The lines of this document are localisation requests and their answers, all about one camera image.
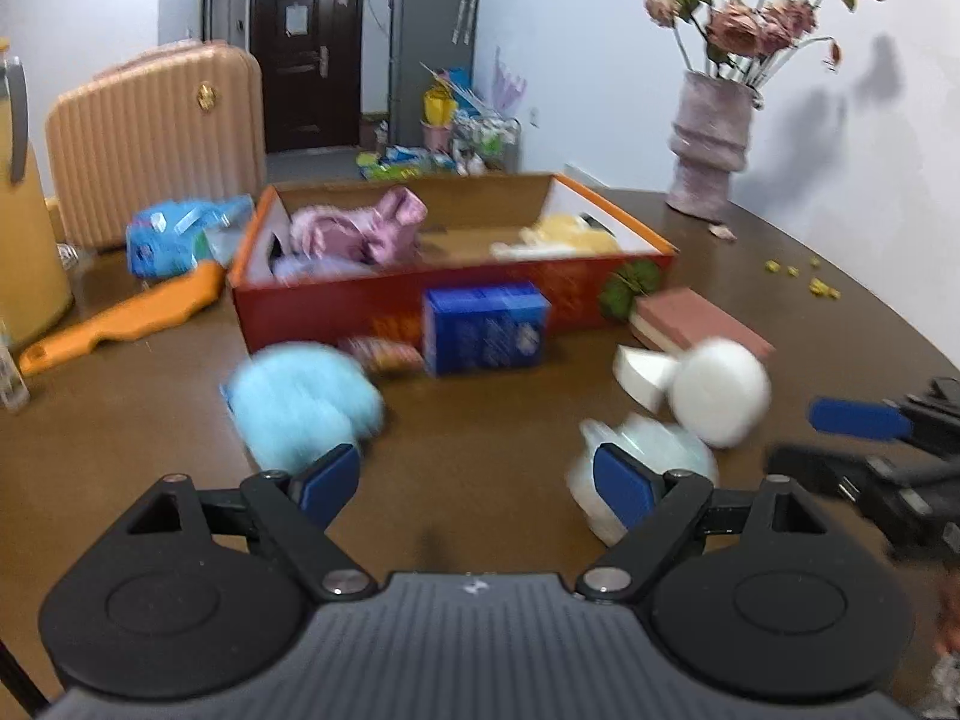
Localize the yellow thermos jug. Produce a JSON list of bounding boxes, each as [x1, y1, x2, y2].
[[0, 41, 74, 350]]

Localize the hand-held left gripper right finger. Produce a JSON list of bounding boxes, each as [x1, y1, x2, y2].
[[576, 444, 833, 605]]

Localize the dark brown entrance door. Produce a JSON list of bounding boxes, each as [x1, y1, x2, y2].
[[250, 0, 366, 155]]

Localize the wire rack with bottles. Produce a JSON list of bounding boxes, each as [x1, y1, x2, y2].
[[450, 109, 522, 175]]

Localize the blue carton box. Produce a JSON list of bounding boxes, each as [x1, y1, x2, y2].
[[422, 283, 553, 378]]

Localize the orange plastic tool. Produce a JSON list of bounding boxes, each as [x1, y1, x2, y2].
[[19, 261, 227, 377]]

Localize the blue wet wipes pack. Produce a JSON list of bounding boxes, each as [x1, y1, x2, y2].
[[126, 195, 256, 280]]

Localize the light blue plush toy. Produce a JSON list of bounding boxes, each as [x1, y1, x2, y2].
[[223, 341, 389, 475]]

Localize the lavender knitted cloth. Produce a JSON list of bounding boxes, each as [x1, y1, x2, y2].
[[271, 255, 376, 287]]

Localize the yellow bag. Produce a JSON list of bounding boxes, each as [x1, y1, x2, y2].
[[422, 86, 458, 128]]

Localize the clear plastic bag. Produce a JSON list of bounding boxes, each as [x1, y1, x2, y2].
[[566, 416, 721, 546]]

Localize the pink ribbed suitcase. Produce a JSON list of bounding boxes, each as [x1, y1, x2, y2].
[[45, 41, 267, 252]]

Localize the grey refrigerator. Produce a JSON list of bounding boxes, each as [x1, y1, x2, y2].
[[388, 0, 481, 152]]

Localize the small colourful snack packet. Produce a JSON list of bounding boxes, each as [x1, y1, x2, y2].
[[341, 336, 426, 374]]

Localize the orange cardboard box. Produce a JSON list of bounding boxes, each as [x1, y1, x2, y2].
[[227, 171, 678, 357]]

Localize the yellow and white plush toy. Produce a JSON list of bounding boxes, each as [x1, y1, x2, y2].
[[491, 214, 623, 261]]

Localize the pink textured vase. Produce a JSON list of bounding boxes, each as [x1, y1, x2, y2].
[[666, 71, 764, 222]]

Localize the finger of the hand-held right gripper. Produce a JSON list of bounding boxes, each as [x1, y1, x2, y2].
[[808, 379, 960, 457], [765, 446, 893, 518]]

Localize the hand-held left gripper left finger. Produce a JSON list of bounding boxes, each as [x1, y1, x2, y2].
[[112, 444, 377, 602]]

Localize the white wedge sponge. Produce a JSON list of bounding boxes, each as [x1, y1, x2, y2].
[[613, 345, 682, 411]]

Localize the purple wall decoration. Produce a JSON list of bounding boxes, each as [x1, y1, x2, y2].
[[491, 49, 527, 119]]

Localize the bunch of dried pink roses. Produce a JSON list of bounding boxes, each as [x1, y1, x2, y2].
[[606, 0, 891, 91]]

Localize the scattered yellow petal bits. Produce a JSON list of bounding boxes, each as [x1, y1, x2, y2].
[[763, 257, 842, 301]]

